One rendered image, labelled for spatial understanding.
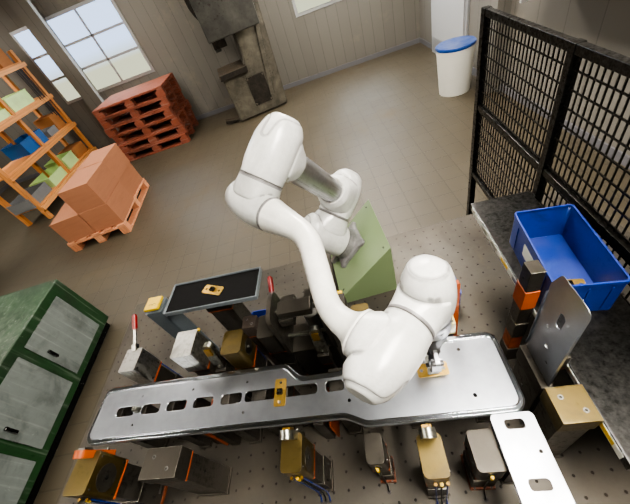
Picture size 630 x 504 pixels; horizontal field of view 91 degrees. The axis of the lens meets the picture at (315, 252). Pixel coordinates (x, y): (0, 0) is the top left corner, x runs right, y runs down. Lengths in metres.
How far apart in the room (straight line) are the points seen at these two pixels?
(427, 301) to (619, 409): 0.57
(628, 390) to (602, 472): 0.35
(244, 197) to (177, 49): 6.59
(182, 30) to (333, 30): 2.76
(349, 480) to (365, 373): 0.75
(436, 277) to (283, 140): 0.54
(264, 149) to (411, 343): 0.61
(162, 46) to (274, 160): 6.65
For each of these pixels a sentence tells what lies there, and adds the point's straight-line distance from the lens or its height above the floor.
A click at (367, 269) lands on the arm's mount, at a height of 0.88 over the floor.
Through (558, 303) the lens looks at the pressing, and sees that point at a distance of 0.85.
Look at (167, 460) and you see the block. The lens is 1.17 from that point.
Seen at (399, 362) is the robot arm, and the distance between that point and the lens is 0.56.
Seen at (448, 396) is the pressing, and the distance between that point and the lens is 0.99.
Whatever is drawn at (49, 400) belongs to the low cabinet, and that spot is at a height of 0.25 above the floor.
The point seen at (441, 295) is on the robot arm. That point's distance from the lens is 0.59.
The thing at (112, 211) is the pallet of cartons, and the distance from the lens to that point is 4.68.
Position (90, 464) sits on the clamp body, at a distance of 1.31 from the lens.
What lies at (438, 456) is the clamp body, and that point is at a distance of 0.91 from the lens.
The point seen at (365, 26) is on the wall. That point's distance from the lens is 7.26.
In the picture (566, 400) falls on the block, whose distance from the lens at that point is 0.97.
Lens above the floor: 1.93
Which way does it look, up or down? 43 degrees down
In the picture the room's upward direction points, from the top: 22 degrees counter-clockwise
